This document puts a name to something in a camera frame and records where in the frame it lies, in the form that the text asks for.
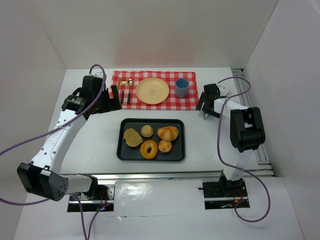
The gold fork black handle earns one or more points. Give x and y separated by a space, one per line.
123 85

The silver metal tongs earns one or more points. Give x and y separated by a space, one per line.
205 115

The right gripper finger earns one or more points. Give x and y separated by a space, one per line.
201 102
211 112

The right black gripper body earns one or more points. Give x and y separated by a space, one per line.
206 102

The blue cup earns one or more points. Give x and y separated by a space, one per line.
181 87

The small round orange bun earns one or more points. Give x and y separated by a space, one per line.
164 146

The black tray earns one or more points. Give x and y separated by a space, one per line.
128 153

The yellow plate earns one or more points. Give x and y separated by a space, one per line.
152 91

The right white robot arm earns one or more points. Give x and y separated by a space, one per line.
244 126

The orange ring donut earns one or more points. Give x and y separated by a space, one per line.
149 149

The red checkered cloth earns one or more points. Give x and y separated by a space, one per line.
172 102

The flat brown speckled bread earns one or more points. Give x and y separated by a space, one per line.
132 138

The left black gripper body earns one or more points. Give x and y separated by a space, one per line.
108 102

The gold knife black handle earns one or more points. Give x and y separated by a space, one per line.
119 84

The gold spoon black handle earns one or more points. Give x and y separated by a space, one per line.
130 83

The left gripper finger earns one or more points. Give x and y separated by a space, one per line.
101 110
116 104

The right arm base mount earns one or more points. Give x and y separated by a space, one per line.
215 198

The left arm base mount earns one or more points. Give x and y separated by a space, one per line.
102 198

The large swirled orange bun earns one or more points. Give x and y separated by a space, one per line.
168 133

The small round tan muffin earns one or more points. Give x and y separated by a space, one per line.
147 131

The aluminium front rail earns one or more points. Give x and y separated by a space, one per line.
158 176

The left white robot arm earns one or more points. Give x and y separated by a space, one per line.
41 176

